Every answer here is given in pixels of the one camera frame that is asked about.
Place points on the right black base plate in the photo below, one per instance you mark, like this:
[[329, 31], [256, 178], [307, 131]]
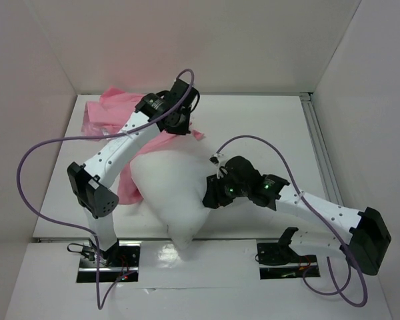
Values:
[[276, 262]]

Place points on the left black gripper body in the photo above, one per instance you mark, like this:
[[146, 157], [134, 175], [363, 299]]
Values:
[[182, 125]]

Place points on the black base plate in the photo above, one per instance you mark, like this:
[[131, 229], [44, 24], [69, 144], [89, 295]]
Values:
[[276, 262], [125, 264]]

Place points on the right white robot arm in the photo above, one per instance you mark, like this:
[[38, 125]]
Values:
[[362, 235]]

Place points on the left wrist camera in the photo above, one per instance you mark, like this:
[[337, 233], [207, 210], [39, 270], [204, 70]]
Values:
[[178, 90]]

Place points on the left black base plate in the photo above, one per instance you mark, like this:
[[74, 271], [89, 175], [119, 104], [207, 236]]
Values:
[[125, 264]]

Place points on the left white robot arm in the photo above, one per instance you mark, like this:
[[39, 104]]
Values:
[[91, 181]]

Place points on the aluminium frame rail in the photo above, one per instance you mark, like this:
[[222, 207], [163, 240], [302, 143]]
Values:
[[326, 171]]

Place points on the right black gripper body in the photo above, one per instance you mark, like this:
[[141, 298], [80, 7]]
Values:
[[212, 194]]

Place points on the white pillow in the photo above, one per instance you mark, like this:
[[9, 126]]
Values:
[[172, 182]]

